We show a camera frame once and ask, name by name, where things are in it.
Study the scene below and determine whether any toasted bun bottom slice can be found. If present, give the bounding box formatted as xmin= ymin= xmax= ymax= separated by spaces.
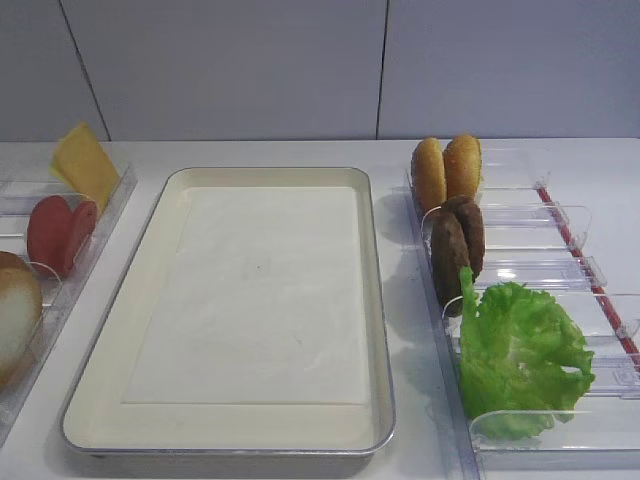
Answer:
xmin=1 ymin=251 xmax=42 ymax=389

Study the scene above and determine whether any front brown meat patty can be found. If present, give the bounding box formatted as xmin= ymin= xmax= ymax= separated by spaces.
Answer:
xmin=430 ymin=211 xmax=470 ymax=308

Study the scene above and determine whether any brown meat patty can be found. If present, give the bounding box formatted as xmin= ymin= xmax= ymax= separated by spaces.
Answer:
xmin=443 ymin=195 xmax=485 ymax=280
xmin=430 ymin=211 xmax=470 ymax=308

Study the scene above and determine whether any rear brown meat patty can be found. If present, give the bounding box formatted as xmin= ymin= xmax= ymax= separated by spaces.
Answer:
xmin=443 ymin=195 xmax=485 ymax=280

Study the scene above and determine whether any green lettuce leaf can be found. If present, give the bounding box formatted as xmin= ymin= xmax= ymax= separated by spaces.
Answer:
xmin=459 ymin=267 xmax=595 ymax=440

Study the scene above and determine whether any rear red tomato slice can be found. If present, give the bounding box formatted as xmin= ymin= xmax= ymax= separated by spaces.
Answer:
xmin=60 ymin=201 xmax=98 ymax=277

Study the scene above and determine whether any red tomato slice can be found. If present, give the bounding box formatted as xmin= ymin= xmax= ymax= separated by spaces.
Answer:
xmin=60 ymin=201 xmax=98 ymax=277
xmin=27 ymin=195 xmax=71 ymax=277

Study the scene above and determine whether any front yellow cheese slice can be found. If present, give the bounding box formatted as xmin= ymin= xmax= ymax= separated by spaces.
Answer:
xmin=53 ymin=122 xmax=120 ymax=215

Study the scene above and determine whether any yellow cheese slice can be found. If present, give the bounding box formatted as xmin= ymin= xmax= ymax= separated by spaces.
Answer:
xmin=50 ymin=152 xmax=83 ymax=192
xmin=53 ymin=122 xmax=120 ymax=215

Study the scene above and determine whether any rear yellow cheese slice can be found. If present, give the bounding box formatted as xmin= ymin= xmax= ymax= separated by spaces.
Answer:
xmin=50 ymin=152 xmax=83 ymax=192

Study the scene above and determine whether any front red tomato slice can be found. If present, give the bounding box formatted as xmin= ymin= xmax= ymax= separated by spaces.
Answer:
xmin=27 ymin=195 xmax=71 ymax=277

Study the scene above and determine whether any white paper tray liner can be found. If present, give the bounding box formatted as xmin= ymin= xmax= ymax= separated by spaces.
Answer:
xmin=125 ymin=187 xmax=369 ymax=404

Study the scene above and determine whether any cream metal baking tray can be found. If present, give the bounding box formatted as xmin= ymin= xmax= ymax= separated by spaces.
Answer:
xmin=61 ymin=167 xmax=396 ymax=457

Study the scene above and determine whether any left golden bun top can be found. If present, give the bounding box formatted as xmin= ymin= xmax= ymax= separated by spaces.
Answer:
xmin=411 ymin=137 xmax=447 ymax=212

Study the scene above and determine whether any golden bun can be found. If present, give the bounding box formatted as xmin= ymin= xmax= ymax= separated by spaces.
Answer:
xmin=443 ymin=134 xmax=482 ymax=198
xmin=411 ymin=137 xmax=447 ymax=212

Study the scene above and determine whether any right golden bun top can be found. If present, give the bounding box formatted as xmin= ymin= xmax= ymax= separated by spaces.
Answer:
xmin=443 ymin=134 xmax=482 ymax=198

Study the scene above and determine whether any clear acrylic rack right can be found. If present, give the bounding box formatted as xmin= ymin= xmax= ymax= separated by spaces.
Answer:
xmin=396 ymin=149 xmax=639 ymax=479

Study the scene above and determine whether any clear acrylic rack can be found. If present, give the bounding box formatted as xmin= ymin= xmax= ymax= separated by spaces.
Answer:
xmin=1 ymin=160 xmax=137 ymax=441
xmin=396 ymin=149 xmax=639 ymax=479

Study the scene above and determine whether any clear acrylic rack left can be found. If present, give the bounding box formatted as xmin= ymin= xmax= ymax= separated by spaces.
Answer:
xmin=1 ymin=160 xmax=137 ymax=441

